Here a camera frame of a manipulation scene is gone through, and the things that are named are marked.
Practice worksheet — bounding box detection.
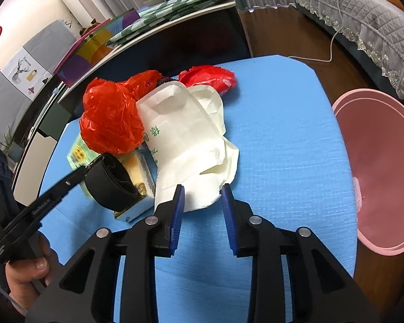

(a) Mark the yellow box with clear wrap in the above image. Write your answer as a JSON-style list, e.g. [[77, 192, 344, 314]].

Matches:
[[114, 148, 159, 223]]

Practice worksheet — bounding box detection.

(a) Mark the green yellow packet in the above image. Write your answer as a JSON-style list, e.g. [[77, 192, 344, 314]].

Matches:
[[67, 138, 102, 169]]

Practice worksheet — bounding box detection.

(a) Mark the potted plant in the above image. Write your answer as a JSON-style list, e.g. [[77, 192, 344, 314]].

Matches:
[[0, 126, 24, 162]]

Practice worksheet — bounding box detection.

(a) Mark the sofa with grey quilted cover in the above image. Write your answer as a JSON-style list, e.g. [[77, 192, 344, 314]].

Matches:
[[278, 0, 404, 122]]

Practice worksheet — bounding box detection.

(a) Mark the grey refrigerator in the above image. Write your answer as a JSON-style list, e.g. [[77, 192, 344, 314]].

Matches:
[[0, 19, 76, 142]]

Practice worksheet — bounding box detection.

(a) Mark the dark counter with white top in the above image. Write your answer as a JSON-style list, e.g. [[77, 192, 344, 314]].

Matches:
[[57, 0, 251, 122]]

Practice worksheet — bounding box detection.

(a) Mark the colourful gift box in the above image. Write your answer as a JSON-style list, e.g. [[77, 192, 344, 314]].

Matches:
[[52, 10, 145, 88]]

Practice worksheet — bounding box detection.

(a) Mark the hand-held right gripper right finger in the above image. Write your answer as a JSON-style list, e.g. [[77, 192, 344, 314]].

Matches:
[[220, 183, 381, 323]]

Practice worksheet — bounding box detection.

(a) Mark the small red plastic bag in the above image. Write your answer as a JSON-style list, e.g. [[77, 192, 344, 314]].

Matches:
[[178, 65, 238, 96]]

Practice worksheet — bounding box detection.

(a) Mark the white deer poster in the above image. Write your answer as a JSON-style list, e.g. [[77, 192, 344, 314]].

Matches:
[[2, 47, 53, 101]]

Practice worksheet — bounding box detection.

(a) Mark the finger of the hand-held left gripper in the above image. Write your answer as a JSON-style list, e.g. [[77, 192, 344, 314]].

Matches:
[[18, 164, 97, 225]]

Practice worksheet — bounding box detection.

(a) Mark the white cable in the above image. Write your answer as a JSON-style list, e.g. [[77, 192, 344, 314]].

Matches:
[[288, 0, 367, 63]]

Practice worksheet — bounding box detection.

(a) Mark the black strap roll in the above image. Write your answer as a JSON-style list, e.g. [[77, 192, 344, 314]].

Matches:
[[84, 153, 142, 211]]

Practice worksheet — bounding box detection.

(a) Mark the large red plastic bag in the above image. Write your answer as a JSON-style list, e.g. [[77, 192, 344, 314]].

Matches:
[[79, 70, 162, 155]]

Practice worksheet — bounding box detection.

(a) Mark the person's left hand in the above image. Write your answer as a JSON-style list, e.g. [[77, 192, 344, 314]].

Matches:
[[5, 234, 56, 313]]

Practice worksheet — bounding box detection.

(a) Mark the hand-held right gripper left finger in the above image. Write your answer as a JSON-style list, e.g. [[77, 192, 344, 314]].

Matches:
[[25, 184, 186, 323]]

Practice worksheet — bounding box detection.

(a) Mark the green checkered cloth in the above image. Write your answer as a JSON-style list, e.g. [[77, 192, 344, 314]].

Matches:
[[106, 0, 237, 46]]

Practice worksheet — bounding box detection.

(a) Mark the white paper bag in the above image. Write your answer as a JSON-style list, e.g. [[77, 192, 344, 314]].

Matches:
[[135, 81, 239, 212]]

